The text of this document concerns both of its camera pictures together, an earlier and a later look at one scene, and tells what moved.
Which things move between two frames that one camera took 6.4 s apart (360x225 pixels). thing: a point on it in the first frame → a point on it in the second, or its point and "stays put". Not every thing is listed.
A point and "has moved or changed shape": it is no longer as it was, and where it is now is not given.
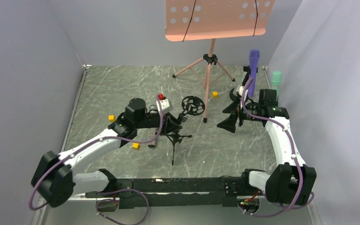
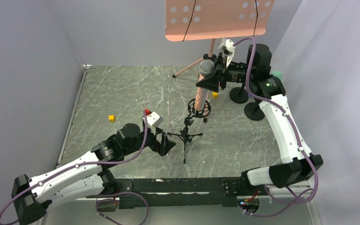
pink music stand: [193, 20] stays put
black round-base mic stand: [251, 107] has moved or changed shape
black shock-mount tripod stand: [191, 105] → [184, 134]
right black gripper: [238, 110] → [222, 74]
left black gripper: [168, 123] → [160, 142]
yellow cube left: [111, 118] stays put
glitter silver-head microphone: [152, 132] has moved or changed shape
